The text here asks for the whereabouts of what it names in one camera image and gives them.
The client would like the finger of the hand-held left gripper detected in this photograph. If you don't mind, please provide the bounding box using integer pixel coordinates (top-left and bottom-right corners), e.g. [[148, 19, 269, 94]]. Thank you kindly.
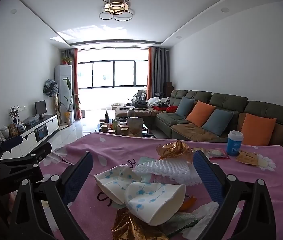
[[0, 138, 23, 155], [0, 142, 54, 167]]

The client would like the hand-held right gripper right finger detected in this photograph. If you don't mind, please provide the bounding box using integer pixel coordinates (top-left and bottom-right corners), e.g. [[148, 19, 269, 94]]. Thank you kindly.
[[193, 150, 283, 240]]

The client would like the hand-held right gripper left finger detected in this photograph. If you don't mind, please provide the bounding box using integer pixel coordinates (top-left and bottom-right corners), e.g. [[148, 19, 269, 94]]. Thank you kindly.
[[5, 151, 94, 240]]

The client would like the orange peel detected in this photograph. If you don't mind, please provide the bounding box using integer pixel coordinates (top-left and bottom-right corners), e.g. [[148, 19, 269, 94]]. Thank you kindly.
[[181, 196, 197, 212]]

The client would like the white foam fruit net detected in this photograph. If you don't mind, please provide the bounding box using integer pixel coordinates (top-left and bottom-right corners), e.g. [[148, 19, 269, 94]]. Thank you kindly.
[[133, 157, 203, 186]]

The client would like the red snack packet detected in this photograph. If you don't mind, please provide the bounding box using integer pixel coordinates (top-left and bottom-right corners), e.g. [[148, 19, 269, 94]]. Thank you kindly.
[[205, 148, 230, 160]]

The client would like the small plant in blue vase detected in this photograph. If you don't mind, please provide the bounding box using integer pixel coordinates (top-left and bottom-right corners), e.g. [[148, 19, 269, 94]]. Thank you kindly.
[[9, 106, 20, 125]]

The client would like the clear plastic bag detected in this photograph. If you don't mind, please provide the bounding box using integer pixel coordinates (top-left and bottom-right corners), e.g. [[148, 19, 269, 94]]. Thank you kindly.
[[25, 114, 40, 125]]

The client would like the flattened white paper cup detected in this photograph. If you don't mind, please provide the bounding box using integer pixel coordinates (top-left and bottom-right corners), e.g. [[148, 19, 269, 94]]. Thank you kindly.
[[94, 164, 142, 204]]

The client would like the pink floral blanket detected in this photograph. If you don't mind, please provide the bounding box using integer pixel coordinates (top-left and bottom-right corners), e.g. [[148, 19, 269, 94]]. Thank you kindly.
[[35, 131, 283, 240]]

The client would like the white and black TV stand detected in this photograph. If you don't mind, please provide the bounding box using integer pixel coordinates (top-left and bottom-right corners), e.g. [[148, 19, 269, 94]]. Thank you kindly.
[[0, 114, 59, 160]]

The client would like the blue and white lidded cup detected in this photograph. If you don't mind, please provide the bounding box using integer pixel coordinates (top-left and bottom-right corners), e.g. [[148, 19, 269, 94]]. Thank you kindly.
[[227, 130, 244, 157]]

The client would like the white tissue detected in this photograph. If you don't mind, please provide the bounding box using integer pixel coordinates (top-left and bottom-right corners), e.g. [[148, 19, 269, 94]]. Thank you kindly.
[[181, 201, 242, 239]]

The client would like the crumpled gold foil wrapper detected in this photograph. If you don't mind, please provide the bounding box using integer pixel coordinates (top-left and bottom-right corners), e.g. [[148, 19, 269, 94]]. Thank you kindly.
[[156, 141, 194, 164], [112, 207, 169, 240]]

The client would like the flat gold packet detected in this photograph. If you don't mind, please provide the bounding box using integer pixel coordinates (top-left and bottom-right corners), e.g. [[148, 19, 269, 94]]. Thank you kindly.
[[235, 151, 259, 166]]

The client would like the green sectional sofa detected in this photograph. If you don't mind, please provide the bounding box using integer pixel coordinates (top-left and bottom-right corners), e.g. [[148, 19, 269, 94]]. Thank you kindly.
[[115, 89, 283, 147]]

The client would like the black monitor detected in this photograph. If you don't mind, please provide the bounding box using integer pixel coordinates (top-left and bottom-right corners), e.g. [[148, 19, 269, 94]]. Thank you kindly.
[[35, 100, 47, 119]]

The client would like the tall plant in yellow pot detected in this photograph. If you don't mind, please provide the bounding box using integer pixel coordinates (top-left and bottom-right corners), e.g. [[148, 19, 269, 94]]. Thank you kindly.
[[59, 77, 81, 126]]

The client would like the blue cushion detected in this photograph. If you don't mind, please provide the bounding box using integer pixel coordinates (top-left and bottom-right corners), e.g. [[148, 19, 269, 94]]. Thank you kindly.
[[175, 96, 195, 119], [202, 109, 234, 137]]

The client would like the green patterned cloth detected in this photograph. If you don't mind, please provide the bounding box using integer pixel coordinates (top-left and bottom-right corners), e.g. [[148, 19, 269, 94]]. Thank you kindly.
[[160, 212, 198, 238]]

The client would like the orange cushion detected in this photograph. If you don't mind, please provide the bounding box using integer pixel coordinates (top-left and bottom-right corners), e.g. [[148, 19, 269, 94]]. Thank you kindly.
[[240, 112, 277, 146], [186, 100, 216, 128]]

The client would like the crushed white paper cup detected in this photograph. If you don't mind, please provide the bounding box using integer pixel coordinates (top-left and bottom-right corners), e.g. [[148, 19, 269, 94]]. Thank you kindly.
[[124, 182, 187, 227]]

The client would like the fan with cloth cover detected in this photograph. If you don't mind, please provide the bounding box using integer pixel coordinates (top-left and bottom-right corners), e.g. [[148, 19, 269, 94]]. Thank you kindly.
[[43, 79, 59, 98]]

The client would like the dark glass coffee table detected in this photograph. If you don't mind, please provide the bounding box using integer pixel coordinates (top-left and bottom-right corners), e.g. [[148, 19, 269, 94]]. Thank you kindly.
[[95, 121, 157, 139]]

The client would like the brown paper bag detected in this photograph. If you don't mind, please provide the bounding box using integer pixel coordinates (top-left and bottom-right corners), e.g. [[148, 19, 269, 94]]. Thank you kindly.
[[127, 117, 144, 137]]

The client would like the white standing air conditioner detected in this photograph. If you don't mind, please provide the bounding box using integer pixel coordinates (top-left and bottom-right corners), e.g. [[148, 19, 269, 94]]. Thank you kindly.
[[55, 65, 72, 110]]

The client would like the grey and orange curtain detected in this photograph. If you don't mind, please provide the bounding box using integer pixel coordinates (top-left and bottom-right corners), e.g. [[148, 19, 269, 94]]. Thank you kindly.
[[147, 46, 170, 98], [61, 47, 82, 120]]

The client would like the pile of clothes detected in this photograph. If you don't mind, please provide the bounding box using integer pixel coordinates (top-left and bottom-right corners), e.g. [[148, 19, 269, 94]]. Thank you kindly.
[[130, 96, 170, 110]]

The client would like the brown box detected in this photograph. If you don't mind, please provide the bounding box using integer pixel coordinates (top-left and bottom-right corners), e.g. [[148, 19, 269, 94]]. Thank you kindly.
[[163, 81, 174, 97]]

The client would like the white office chair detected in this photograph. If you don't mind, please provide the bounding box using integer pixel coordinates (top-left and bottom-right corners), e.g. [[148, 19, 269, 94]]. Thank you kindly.
[[135, 89, 147, 102]]

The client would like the large window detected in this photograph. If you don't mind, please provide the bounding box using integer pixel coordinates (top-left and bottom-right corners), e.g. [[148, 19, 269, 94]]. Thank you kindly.
[[77, 47, 149, 89]]

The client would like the wooden picture frame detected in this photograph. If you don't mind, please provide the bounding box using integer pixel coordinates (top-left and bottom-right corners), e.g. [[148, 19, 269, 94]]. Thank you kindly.
[[8, 123, 19, 137]]

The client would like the ring ceiling lamp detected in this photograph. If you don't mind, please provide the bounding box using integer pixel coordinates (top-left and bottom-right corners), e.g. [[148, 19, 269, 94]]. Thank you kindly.
[[99, 0, 134, 22]]

